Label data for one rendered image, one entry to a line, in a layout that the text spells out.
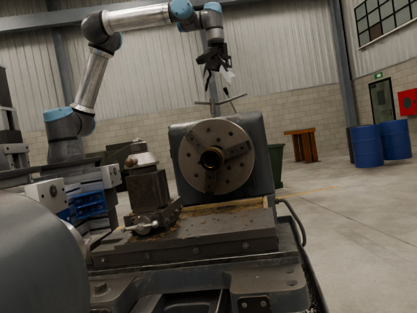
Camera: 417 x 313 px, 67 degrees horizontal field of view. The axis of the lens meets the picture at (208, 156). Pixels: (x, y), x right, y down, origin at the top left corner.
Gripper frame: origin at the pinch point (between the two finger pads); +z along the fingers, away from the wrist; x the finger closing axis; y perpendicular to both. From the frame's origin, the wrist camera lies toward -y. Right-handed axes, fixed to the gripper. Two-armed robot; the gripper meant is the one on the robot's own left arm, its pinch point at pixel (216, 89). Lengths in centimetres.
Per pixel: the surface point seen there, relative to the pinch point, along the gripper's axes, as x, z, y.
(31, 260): -74, 25, -94
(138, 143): -32, 20, -61
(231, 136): -7.8, 20.4, -1.9
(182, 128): 20.3, 15.0, -3.8
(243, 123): -2.9, 15.5, 12.3
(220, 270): -51, 46, -57
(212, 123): -2.7, 14.7, -7.2
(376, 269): -10, 130, 144
